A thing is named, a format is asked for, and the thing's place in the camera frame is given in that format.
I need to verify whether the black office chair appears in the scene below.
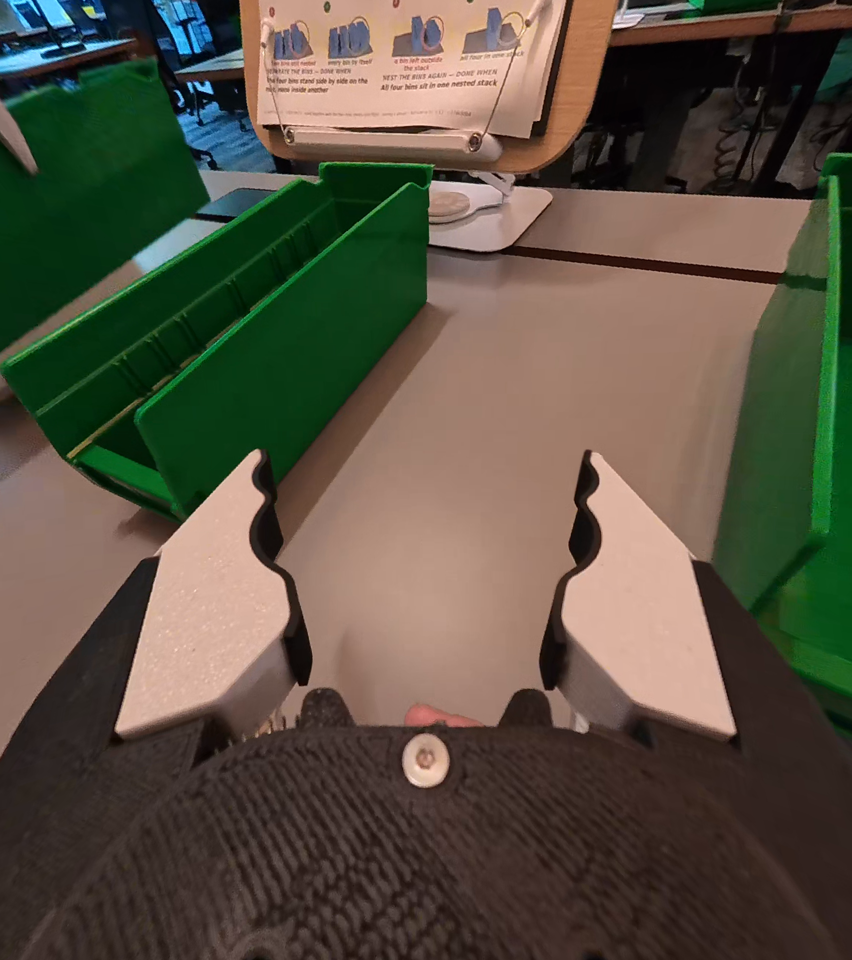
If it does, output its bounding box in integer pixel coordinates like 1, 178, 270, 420
157, 0, 223, 172

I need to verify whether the green plastic bin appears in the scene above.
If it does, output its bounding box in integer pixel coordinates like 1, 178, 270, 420
0, 161, 433, 524
712, 152, 852, 759
0, 56, 211, 370

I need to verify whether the person's right hand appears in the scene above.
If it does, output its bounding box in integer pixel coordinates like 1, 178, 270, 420
405, 702, 485, 729

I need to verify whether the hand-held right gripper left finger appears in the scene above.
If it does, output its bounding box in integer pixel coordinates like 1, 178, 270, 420
114, 448, 314, 742

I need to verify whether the printed instruction sheet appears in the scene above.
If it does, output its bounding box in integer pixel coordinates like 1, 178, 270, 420
257, 0, 569, 141

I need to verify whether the grey desk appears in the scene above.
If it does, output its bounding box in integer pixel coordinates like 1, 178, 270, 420
0, 171, 852, 886

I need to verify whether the wood-edged office desk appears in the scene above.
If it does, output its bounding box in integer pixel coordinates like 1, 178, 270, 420
609, 0, 852, 189

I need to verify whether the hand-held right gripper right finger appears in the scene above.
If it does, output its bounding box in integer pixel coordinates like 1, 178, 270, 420
540, 448, 739, 742

